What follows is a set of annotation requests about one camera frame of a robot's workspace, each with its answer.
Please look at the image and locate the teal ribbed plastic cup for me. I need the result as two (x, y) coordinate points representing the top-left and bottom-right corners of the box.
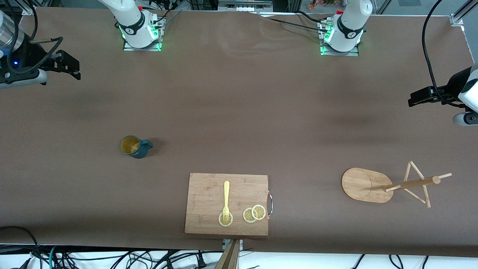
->
(120, 135), (154, 159)

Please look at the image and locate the wooden cup rack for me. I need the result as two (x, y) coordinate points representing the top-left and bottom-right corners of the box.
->
(341, 161), (453, 208)

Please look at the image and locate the colourful small objects heap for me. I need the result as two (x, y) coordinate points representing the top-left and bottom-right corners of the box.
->
(308, 0), (338, 10)

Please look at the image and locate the brown table cover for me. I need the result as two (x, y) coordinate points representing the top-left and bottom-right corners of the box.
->
(0, 7), (478, 258)

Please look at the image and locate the bamboo cutting board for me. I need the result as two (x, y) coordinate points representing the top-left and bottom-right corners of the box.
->
(184, 173), (273, 236)

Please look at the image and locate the white power strip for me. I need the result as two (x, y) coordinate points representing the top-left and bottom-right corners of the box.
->
(218, 0), (273, 14)

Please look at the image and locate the yellow plastic fork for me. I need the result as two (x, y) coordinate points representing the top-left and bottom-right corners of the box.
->
(222, 181), (230, 223)

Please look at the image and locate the wooden beam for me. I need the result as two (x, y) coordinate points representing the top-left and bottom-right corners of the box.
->
(215, 239), (240, 269)

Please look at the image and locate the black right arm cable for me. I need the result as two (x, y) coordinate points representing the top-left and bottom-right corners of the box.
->
(0, 0), (63, 73)

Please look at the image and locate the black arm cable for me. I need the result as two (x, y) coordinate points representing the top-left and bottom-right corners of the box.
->
(0, 0), (63, 73)
(422, 0), (471, 109)

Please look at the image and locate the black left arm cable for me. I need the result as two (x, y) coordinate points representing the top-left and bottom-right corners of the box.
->
(422, 0), (471, 109)

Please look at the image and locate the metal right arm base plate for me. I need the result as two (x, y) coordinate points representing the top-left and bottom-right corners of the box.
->
(123, 17), (163, 52)

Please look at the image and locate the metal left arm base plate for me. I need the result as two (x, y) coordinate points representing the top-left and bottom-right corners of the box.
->
(320, 21), (360, 56)

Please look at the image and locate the black cable on table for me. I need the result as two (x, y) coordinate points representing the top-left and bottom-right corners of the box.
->
(296, 10), (331, 25)
(260, 16), (330, 33)

